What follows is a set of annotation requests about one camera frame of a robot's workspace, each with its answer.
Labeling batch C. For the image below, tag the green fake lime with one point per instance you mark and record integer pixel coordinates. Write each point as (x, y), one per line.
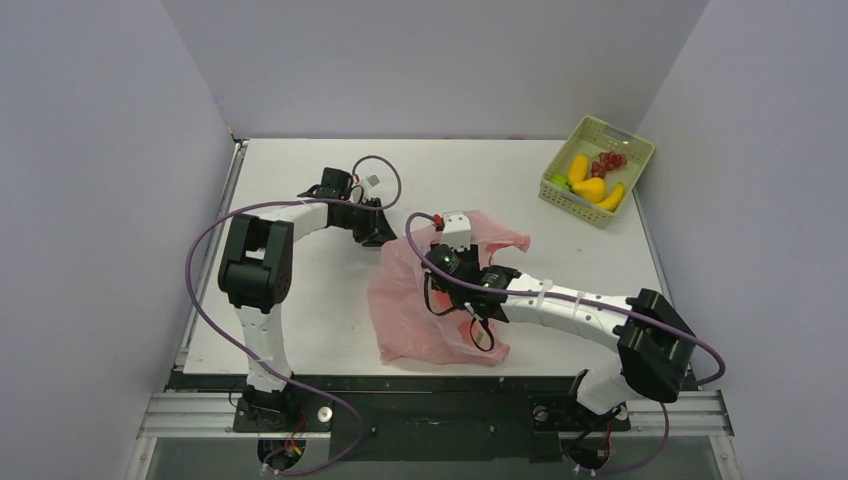
(561, 181)

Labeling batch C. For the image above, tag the aluminium frame rail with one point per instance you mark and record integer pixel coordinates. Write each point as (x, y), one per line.
(188, 434)

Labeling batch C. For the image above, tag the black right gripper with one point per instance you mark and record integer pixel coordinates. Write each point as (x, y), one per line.
(454, 268)

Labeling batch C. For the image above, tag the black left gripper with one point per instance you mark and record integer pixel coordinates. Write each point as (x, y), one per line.
(376, 231)

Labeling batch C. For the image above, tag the light green plastic basket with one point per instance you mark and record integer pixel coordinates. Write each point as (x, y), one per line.
(590, 137)

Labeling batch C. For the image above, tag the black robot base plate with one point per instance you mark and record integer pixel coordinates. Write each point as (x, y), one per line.
(411, 418)

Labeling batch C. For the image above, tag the red fake fruit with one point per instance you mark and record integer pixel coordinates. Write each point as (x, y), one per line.
(607, 162)

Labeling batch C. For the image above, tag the pink plastic bag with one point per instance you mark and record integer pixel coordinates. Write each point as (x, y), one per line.
(404, 326)

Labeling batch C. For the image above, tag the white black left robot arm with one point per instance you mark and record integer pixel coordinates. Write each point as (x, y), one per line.
(256, 274)

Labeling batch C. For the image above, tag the yellow fake fruit in basket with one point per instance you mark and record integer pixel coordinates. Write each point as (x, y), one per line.
(578, 169)

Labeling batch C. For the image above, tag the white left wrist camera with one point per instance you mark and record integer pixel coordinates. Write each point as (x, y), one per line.
(369, 181)

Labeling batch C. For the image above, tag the yellow fake banana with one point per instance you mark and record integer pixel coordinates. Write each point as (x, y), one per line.
(614, 199)

